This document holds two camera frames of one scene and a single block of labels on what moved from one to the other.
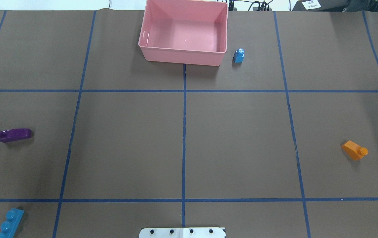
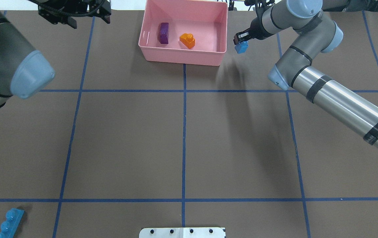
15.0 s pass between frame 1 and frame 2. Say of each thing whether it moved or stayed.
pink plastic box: stayed
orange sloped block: moved
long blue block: stayed
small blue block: moved
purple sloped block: moved
